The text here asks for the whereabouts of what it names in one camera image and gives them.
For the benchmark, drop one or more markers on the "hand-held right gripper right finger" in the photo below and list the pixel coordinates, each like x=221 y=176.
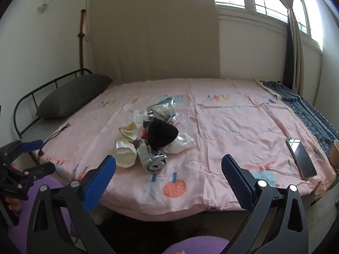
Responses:
x=237 y=181

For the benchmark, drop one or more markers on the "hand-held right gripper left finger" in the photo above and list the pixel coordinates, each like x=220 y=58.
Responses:
x=100 y=181

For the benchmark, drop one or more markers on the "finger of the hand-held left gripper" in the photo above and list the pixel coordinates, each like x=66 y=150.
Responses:
x=42 y=168
x=31 y=145

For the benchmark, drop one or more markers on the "silver foil bag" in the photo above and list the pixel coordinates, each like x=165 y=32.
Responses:
x=161 y=111
x=153 y=162

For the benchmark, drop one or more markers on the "person's left hand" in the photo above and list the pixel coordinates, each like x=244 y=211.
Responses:
x=13 y=204

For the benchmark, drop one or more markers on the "grey mattress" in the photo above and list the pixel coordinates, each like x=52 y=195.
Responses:
x=37 y=128

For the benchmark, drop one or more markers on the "white paper cup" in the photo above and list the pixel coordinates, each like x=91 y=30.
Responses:
x=124 y=156

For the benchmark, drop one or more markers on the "cream paper cup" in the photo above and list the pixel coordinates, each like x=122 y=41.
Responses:
x=129 y=131

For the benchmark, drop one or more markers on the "dark grey pillow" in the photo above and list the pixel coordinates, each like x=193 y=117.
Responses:
x=71 y=95

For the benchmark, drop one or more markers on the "red candy wrapper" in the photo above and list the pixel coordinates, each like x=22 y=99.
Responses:
x=143 y=133

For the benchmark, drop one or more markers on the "pink printed bedsheet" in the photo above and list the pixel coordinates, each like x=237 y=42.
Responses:
x=225 y=116

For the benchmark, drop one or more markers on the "black smartphone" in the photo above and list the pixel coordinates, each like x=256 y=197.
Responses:
x=302 y=158

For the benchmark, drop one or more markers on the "black crumpled cloth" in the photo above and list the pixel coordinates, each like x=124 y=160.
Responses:
x=159 y=135

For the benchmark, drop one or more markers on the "person's right leg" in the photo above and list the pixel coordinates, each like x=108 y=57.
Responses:
x=196 y=244

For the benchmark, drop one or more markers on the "clear plastic wrapper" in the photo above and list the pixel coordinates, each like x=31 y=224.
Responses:
x=182 y=123

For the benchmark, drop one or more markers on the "blue patterned cloth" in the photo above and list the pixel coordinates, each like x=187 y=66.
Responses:
x=304 y=111

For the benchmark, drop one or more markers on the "brown paper cup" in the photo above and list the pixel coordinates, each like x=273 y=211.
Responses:
x=335 y=153

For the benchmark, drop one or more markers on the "brown wooden stick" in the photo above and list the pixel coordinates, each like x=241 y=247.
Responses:
x=80 y=45

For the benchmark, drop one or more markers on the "beige curtain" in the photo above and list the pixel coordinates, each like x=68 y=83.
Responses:
x=294 y=45

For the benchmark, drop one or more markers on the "black metal bed frame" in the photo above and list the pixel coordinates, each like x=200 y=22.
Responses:
x=66 y=73

